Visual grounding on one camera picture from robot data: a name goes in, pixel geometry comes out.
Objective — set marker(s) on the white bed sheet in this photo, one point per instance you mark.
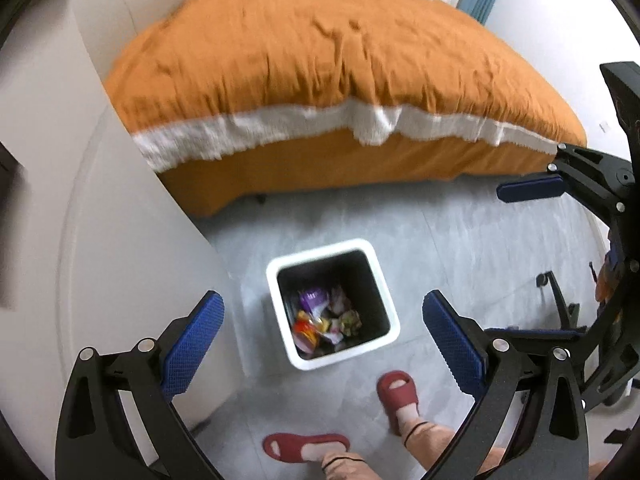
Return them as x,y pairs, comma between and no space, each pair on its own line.
250,127

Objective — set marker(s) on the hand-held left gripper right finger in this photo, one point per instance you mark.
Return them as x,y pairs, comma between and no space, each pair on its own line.
452,345

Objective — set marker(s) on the person's left leg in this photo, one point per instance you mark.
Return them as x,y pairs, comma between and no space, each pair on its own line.
350,467

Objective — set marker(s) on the black chair base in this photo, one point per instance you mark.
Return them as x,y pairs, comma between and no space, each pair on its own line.
562,305

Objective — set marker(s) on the person's leg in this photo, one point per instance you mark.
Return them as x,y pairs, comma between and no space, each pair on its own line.
430,440
350,467

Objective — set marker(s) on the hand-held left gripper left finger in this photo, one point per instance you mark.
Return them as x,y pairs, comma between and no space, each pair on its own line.
192,345

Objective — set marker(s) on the white cabinet side panel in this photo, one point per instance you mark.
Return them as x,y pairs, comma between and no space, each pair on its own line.
100,235

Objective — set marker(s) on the red slipper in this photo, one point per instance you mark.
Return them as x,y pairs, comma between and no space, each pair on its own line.
290,447
397,392

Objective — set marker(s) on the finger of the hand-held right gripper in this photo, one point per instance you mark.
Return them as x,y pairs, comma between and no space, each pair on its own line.
625,90
530,189

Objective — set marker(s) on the white waste bin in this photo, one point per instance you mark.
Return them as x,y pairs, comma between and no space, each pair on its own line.
300,360

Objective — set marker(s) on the person's right leg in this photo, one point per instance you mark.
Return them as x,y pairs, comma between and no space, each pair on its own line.
430,440

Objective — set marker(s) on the bed with orange cover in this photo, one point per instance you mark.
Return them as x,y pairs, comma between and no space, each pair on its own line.
325,50

